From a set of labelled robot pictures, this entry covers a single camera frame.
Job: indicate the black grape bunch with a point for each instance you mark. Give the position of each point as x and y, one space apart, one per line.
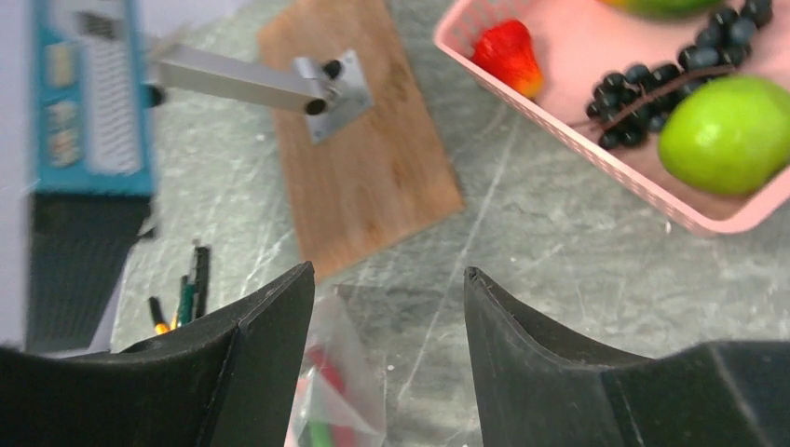
626 107

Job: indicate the orange green mango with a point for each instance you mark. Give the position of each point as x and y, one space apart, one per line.
662 9

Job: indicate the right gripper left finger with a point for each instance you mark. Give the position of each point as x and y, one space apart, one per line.
226 379

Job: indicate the red wax apple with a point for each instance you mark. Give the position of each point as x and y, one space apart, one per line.
506 52

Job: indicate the green handled screwdriver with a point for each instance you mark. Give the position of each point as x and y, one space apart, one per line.
194 288

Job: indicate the dark tilted monitor panel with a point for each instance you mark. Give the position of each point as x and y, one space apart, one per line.
92 171

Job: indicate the wooden base board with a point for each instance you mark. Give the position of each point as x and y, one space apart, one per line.
382 177

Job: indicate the pink perforated plastic basket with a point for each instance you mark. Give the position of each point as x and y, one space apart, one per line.
577 42

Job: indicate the red chili pepper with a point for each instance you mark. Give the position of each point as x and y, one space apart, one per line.
343 436

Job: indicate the clear zip top bag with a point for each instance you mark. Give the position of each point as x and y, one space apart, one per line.
338 400

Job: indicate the green apple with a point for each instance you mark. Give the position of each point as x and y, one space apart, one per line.
729 137

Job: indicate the silver monitor stand bracket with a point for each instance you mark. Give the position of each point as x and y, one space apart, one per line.
329 95

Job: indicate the long green chili pepper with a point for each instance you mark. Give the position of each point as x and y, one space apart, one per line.
319 434

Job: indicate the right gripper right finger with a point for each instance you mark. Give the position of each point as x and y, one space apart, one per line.
539 383

